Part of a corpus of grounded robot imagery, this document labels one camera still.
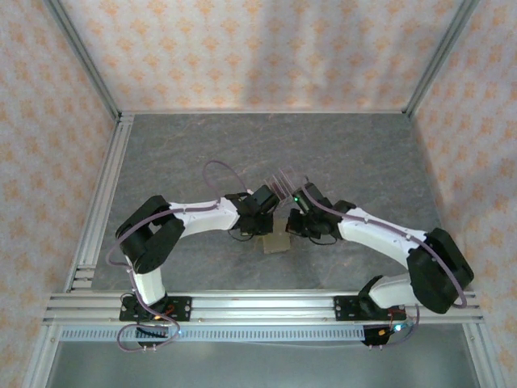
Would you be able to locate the clear acrylic card stand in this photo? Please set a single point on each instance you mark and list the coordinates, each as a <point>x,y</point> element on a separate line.
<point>297,178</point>

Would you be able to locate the aluminium side rail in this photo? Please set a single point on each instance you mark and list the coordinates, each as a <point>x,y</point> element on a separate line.
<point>105,202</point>

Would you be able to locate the aluminium frame leg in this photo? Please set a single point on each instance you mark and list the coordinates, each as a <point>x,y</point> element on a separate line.
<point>40,359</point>
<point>476,355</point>

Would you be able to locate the aluminium frame rail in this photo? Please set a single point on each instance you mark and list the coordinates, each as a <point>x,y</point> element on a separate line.
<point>262,309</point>

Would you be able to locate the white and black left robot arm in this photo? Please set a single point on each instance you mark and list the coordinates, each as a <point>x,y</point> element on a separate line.
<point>202,220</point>

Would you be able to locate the black controller box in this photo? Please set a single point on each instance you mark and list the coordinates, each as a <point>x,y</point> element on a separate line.
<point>149,331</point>
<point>373,337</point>

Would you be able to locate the grey metal panel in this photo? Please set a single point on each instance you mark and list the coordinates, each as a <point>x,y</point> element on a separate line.
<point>262,363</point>

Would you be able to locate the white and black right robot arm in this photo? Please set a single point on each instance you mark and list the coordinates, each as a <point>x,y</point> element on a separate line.
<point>375,238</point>

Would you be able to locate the aluminium corner post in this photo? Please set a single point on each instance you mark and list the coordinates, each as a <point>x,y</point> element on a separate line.
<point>440,52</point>
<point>81,52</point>

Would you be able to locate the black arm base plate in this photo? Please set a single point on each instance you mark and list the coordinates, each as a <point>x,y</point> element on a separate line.
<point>343,309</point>
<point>182,309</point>

